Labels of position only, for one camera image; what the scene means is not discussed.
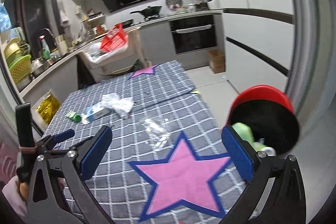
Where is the cardboard box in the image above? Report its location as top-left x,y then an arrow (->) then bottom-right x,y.
207,49 -> 226,74

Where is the red trash bin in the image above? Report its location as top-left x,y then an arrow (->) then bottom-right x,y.
227,85 -> 300,155

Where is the green sponge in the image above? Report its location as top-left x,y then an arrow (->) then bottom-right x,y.
232,122 -> 255,144

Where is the light green white bottle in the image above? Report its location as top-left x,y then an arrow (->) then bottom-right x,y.
252,142 -> 276,156

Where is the green cream tube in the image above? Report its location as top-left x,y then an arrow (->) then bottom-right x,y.
66,111 -> 81,123

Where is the red plastic basket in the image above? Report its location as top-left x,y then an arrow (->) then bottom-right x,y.
100,23 -> 127,53

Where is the black wok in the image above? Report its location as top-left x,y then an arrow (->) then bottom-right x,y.
130,6 -> 162,20

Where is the black built-in oven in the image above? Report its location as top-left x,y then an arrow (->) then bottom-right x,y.
170,15 -> 217,54

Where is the yellow green dish basket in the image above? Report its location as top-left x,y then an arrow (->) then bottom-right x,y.
9,55 -> 31,84

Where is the crumpled white tissue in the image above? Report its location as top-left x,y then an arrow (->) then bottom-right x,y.
101,93 -> 134,118

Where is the clear plastic wrap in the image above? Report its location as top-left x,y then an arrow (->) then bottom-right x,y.
141,117 -> 171,152

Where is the gold foil bag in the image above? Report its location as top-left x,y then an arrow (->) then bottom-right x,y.
37,90 -> 60,124

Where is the grey checkered tablecloth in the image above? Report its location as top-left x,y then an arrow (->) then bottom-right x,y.
46,61 -> 245,223

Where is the blue white carton box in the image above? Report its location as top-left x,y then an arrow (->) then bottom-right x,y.
81,102 -> 110,124

